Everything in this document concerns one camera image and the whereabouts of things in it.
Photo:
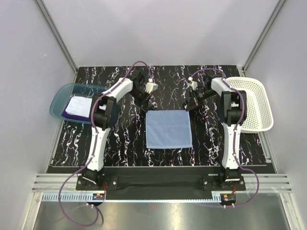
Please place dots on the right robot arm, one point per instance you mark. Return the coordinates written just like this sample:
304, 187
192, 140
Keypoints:
232, 114

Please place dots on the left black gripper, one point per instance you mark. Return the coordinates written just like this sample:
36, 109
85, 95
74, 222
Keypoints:
144, 101

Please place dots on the aluminium rail frame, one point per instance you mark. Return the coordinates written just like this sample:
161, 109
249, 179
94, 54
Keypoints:
62, 186

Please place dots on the right connector board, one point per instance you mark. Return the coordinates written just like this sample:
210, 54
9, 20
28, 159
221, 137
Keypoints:
228, 198

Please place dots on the left connector board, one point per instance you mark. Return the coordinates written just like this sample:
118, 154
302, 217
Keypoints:
99, 196

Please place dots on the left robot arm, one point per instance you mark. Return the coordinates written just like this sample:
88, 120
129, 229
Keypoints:
104, 115

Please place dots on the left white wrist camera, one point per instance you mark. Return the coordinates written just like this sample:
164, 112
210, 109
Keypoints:
150, 86

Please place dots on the blue-edged white towel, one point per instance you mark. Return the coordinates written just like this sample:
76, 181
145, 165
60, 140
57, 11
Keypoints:
168, 129

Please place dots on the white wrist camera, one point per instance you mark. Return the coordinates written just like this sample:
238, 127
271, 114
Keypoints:
150, 86
192, 84

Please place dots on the white plastic basket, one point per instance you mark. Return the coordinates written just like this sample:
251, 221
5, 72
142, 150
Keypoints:
259, 113

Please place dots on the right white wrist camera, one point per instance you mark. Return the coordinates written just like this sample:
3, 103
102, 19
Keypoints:
192, 84

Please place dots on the left aluminium corner post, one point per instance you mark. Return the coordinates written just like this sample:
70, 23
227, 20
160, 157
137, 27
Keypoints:
52, 27

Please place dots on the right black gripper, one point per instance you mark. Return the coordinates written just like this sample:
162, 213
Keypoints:
194, 102

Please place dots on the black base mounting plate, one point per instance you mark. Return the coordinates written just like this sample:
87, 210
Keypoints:
160, 183

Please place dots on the light blue towel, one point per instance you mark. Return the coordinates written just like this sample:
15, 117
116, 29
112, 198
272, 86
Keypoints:
79, 106

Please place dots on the teal translucent tray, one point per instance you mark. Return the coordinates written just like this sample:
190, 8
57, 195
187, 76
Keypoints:
64, 94

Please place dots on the connector board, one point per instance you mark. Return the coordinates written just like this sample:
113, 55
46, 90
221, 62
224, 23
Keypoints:
228, 198
99, 196

